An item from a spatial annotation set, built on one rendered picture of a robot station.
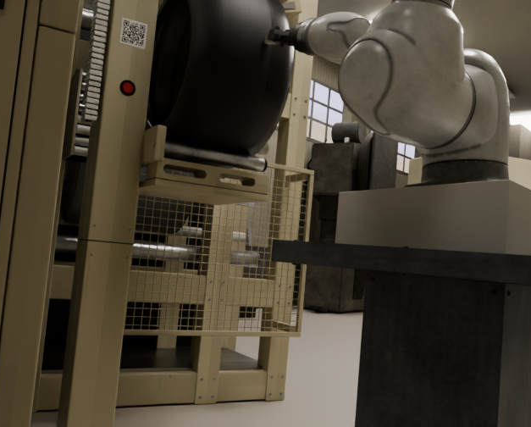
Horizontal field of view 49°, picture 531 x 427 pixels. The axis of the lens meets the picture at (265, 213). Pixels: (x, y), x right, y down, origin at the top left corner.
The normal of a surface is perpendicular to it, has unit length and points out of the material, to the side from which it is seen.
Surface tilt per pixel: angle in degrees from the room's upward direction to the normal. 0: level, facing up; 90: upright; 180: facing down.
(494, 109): 87
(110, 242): 90
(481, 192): 90
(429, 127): 146
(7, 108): 90
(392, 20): 78
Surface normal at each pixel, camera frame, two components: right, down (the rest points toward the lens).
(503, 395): 0.76, 0.02
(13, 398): 0.50, -0.02
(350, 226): -0.65, -0.11
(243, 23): 0.50, -0.23
